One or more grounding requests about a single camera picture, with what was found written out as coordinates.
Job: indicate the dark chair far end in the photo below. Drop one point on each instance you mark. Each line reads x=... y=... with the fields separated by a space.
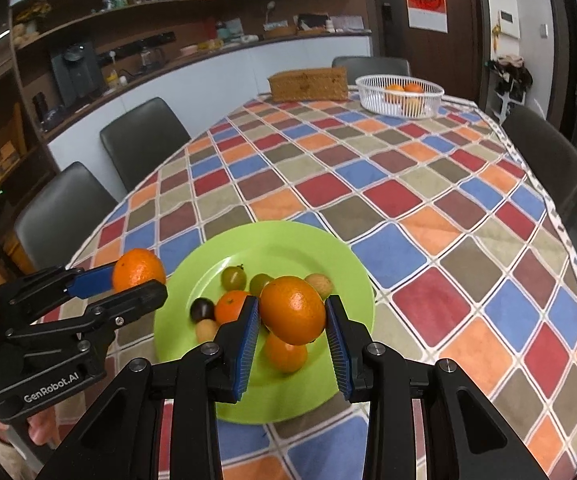
x=359 y=66

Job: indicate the oranges in basket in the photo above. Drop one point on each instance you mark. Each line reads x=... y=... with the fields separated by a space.
x=408 y=97

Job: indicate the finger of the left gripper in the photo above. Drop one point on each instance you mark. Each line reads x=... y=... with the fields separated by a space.
x=37 y=294
x=97 y=325

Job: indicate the green fruit back plate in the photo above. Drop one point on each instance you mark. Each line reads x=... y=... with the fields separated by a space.
x=257 y=283

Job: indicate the dark brown door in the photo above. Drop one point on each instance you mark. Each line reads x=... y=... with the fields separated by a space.
x=443 y=41

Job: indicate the tan round fruit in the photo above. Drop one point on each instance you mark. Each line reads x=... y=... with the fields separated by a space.
x=206 y=330

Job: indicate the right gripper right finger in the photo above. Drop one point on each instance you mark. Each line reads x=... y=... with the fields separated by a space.
x=368 y=371

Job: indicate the green yellow tomato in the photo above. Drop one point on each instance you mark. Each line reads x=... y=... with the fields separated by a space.
x=233 y=278

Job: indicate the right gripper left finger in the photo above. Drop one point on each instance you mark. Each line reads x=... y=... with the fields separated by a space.
x=215 y=372

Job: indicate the small orange mandarin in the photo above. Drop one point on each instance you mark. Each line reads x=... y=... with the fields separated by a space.
x=287 y=358

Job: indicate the glass kettle on counter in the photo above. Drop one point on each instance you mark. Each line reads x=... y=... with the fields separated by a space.
x=152 y=59

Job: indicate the tan fruit back plate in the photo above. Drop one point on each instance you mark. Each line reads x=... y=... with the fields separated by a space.
x=321 y=284

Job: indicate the dark chair near left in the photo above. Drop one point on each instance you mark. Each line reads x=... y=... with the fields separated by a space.
x=61 y=217

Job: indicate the white wall intercom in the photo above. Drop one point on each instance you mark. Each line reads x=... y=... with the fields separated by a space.
x=508 y=25

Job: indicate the dark chair right side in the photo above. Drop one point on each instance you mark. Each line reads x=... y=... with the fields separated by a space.
x=549 y=155

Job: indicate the white wire basket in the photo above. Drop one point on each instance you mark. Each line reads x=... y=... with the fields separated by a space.
x=372 y=92

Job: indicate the black coffee machine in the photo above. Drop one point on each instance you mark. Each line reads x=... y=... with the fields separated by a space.
x=77 y=74

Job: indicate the large orange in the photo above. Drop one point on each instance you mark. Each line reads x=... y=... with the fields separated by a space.
x=292 y=310

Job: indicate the mandarin on plate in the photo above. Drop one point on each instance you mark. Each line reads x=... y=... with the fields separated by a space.
x=229 y=306

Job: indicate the dark chair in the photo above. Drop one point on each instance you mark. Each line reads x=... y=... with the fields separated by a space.
x=61 y=217
x=142 y=139
x=549 y=155

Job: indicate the dark purple plum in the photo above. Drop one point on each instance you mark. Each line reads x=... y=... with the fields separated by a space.
x=202 y=309

